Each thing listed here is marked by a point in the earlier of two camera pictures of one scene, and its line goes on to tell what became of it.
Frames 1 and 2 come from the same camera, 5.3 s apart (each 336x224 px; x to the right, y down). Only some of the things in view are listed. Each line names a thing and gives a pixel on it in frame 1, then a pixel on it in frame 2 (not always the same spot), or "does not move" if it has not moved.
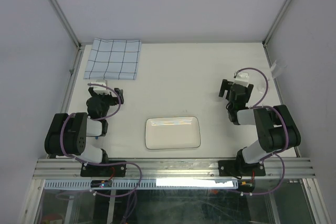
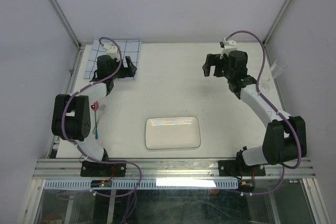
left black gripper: x=114 y=99 to x=131 y=68
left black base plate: x=103 y=171 does not move
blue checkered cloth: x=117 y=60 does not move
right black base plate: x=235 y=168 does not move
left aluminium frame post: x=58 y=9 does not move
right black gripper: x=226 y=85 to x=213 y=60
